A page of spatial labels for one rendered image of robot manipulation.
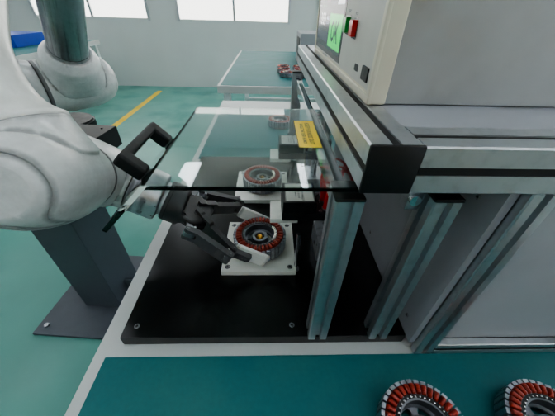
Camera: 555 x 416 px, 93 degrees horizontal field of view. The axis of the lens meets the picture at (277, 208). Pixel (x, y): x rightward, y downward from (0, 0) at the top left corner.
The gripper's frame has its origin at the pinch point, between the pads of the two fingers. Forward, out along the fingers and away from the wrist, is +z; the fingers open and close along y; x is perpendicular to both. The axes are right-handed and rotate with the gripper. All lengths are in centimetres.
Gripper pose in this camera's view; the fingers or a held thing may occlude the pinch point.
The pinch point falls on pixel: (258, 237)
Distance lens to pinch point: 57.0
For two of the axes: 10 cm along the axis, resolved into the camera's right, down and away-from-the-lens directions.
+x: 5.2, -6.9, -5.1
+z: 8.5, 3.9, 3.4
